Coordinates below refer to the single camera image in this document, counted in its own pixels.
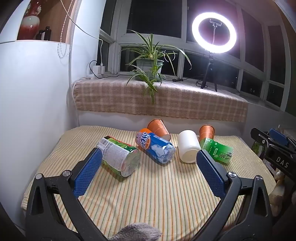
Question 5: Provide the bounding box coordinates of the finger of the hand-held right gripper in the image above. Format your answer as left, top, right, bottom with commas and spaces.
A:
251, 127, 272, 151
268, 128, 290, 147

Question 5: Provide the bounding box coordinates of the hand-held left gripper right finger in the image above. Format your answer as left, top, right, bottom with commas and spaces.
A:
185, 149, 275, 241

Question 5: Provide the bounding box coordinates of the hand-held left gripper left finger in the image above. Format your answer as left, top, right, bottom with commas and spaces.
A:
25, 147, 109, 241

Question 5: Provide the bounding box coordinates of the green carton cup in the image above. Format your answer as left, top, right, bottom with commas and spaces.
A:
200, 138, 234, 165

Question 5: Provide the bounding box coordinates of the green label can cup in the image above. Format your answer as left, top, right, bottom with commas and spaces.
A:
96, 136, 141, 178

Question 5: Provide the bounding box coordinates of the white cup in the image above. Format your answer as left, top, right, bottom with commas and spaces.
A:
177, 130, 201, 163

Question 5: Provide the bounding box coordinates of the orange paper cup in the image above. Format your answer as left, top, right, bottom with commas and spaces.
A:
199, 125, 216, 142
147, 118, 171, 141

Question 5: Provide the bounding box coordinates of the blue can cup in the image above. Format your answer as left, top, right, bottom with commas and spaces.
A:
135, 128, 176, 164

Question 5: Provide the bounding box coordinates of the person's left hand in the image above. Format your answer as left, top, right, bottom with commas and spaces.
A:
108, 222, 162, 241

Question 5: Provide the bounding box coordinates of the beige plush toy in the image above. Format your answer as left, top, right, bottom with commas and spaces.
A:
269, 170, 287, 217

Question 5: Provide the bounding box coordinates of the striped yellow cloth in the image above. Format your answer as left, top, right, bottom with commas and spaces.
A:
21, 125, 277, 240

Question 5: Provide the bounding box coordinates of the plaid beige blanket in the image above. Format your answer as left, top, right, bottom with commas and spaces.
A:
72, 77, 249, 124

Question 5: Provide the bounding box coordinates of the black tripod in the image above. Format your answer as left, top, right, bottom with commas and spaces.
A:
200, 54, 218, 92

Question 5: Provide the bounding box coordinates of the white rounded cabinet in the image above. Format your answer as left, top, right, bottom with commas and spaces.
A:
0, 0, 80, 232

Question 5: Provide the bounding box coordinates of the grey plant pot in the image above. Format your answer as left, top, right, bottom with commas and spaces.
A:
136, 59, 165, 81

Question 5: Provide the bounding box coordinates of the green spider plant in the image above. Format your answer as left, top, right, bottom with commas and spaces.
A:
120, 30, 192, 106

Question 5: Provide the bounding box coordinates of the red and white vase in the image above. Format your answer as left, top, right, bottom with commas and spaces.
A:
17, 0, 42, 40

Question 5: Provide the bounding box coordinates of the white window frame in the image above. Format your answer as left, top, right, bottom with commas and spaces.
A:
99, 0, 292, 112

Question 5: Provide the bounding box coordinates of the black cable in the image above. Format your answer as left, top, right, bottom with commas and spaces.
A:
104, 72, 137, 79

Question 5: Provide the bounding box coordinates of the white beaded cord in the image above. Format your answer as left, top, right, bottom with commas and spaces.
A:
57, 0, 71, 60

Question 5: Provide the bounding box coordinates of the ring light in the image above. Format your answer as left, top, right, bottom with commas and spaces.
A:
191, 12, 238, 54

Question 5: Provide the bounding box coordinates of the white cable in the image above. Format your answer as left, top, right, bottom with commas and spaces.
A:
60, 0, 104, 66

